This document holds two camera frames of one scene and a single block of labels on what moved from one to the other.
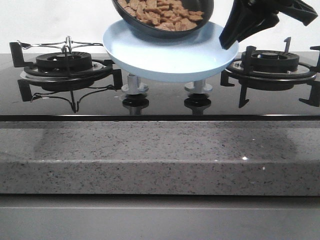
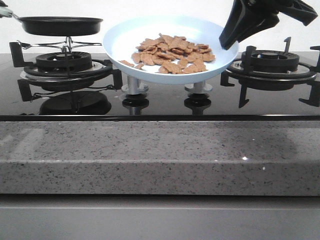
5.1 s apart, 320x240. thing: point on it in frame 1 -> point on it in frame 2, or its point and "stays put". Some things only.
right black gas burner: [272, 61] stays put
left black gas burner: [63, 61] stays put
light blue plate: [152, 57] stays put
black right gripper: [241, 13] stays put
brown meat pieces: [171, 15] -> [175, 54]
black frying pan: [166, 19] -> [58, 26]
